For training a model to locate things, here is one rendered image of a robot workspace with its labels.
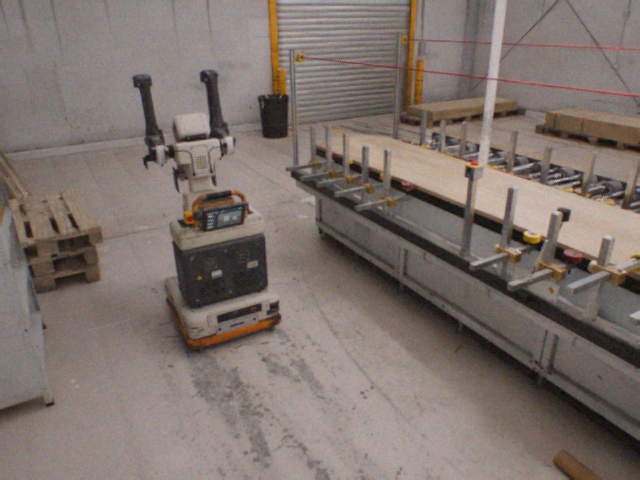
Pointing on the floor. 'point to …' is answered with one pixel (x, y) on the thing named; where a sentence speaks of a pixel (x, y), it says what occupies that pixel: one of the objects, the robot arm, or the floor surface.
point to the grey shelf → (19, 322)
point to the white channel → (492, 80)
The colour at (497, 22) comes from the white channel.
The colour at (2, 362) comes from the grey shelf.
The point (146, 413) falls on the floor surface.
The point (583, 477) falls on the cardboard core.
